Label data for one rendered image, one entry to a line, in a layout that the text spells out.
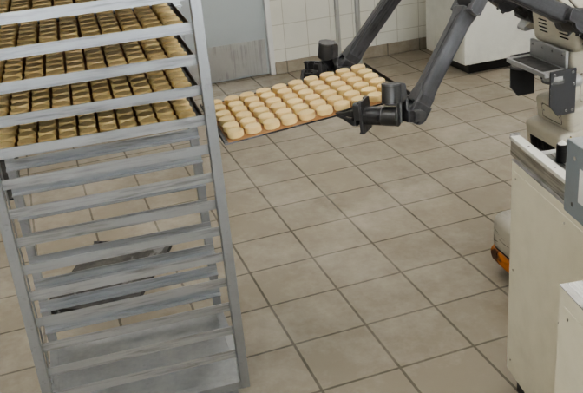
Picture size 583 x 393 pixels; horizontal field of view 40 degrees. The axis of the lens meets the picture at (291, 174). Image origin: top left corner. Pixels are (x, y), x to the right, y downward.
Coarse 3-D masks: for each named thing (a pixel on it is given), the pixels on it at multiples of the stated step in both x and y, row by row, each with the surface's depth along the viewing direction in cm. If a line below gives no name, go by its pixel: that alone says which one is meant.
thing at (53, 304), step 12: (168, 276) 291; (180, 276) 293; (192, 276) 294; (204, 276) 294; (108, 288) 286; (120, 288) 288; (132, 288) 289; (144, 288) 289; (156, 288) 289; (48, 300) 282; (60, 300) 283; (72, 300) 284; (84, 300) 285; (96, 300) 284
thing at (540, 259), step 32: (512, 192) 242; (544, 192) 219; (512, 224) 245; (544, 224) 222; (576, 224) 203; (512, 256) 248; (544, 256) 224; (576, 256) 205; (512, 288) 252; (544, 288) 228; (512, 320) 256; (544, 320) 231; (512, 352) 260; (544, 352) 234; (544, 384) 237
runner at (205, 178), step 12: (168, 180) 233; (180, 180) 234; (192, 180) 235; (204, 180) 236; (108, 192) 229; (120, 192) 230; (132, 192) 231; (144, 192) 232; (156, 192) 233; (48, 204) 226; (60, 204) 227; (72, 204) 228; (84, 204) 229; (12, 216) 224; (24, 216) 225
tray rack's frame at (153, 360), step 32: (0, 192) 218; (0, 224) 221; (32, 256) 274; (32, 320) 234; (192, 320) 298; (224, 320) 296; (32, 352) 237; (64, 352) 286; (96, 352) 284; (160, 352) 281; (192, 352) 279; (64, 384) 268; (128, 384) 266; (160, 384) 264; (192, 384) 263; (224, 384) 261
